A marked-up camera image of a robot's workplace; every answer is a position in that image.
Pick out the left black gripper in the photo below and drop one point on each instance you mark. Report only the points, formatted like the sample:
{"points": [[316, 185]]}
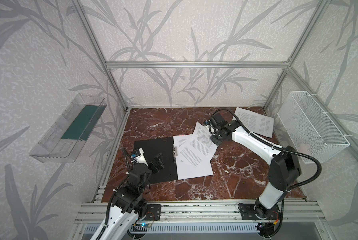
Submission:
{"points": [[152, 167]]}

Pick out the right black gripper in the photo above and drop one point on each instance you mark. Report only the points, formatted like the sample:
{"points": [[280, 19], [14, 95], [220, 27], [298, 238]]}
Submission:
{"points": [[219, 133]]}

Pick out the beige black ring binder folder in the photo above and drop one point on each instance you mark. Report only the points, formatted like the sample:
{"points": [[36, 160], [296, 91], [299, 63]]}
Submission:
{"points": [[165, 146]]}

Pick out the printed paper sheet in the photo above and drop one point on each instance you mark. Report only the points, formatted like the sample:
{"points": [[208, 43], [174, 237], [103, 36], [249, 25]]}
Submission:
{"points": [[199, 148]]}

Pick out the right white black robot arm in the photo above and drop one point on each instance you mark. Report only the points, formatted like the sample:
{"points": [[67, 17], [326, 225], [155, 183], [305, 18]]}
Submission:
{"points": [[284, 168]]}

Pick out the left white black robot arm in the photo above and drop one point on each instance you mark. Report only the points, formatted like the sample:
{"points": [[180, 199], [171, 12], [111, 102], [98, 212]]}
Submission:
{"points": [[127, 205]]}

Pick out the green circuit board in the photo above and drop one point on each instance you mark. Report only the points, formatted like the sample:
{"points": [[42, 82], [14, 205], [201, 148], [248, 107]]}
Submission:
{"points": [[142, 227]]}

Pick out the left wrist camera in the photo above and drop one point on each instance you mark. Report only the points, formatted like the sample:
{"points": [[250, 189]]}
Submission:
{"points": [[138, 157]]}

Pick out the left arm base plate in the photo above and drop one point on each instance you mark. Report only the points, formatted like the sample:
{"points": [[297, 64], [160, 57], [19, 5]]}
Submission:
{"points": [[153, 212]]}

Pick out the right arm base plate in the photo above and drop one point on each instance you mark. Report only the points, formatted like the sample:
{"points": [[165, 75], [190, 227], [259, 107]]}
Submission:
{"points": [[258, 212]]}

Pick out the white wire mesh basket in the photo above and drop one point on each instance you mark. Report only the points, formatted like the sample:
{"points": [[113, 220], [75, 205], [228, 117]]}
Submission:
{"points": [[310, 128]]}

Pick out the clear acrylic wall tray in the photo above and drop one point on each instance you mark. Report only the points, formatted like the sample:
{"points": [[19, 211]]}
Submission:
{"points": [[64, 141]]}

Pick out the aluminium front rail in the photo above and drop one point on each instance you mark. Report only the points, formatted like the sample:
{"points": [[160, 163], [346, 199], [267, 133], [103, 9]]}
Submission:
{"points": [[223, 211]]}

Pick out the aluminium cage frame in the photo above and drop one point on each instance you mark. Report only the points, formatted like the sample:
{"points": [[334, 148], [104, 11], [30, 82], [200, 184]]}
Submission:
{"points": [[285, 66]]}

